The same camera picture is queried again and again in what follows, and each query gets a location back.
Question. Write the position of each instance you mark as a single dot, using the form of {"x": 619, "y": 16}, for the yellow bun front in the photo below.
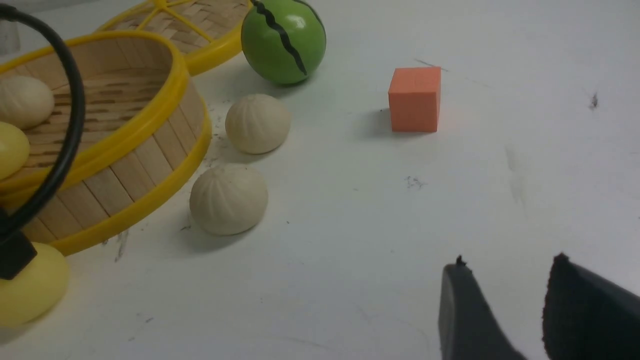
{"x": 36, "y": 289}

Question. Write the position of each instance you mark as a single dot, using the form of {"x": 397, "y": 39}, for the green toy watermelon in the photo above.
{"x": 284, "y": 41}

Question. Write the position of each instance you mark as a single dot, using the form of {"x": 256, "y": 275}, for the orange foam cube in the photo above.
{"x": 414, "y": 98}

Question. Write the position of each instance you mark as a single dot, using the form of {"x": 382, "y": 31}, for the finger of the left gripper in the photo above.
{"x": 16, "y": 253}

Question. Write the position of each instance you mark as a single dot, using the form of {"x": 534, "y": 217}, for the woven bamboo steamer lid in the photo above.
{"x": 207, "y": 32}

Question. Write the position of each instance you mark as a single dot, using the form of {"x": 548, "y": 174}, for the white bun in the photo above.
{"x": 258, "y": 124}
{"x": 25, "y": 102}
{"x": 228, "y": 199}

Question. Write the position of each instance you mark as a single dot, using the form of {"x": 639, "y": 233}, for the bamboo steamer tray yellow rim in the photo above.
{"x": 146, "y": 131}

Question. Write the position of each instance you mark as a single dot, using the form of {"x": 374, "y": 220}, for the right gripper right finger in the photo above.
{"x": 587, "y": 317}

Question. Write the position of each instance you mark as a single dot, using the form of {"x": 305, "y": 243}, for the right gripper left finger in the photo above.
{"x": 467, "y": 327}

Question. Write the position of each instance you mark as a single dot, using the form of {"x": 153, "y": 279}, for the yellow bun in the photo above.
{"x": 14, "y": 149}
{"x": 36, "y": 289}

